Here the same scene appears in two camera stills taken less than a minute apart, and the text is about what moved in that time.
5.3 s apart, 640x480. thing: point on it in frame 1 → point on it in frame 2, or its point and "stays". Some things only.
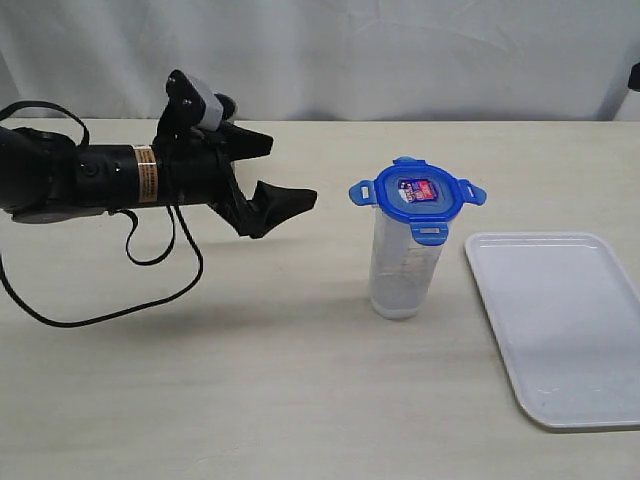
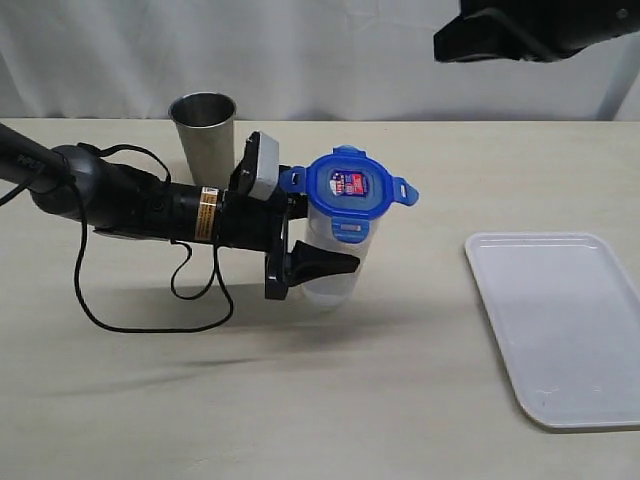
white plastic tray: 567,311 stays
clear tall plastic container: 401,268 → 335,286
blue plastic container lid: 420,195 → 350,188
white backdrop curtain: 328,60 stays
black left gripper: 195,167 → 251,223
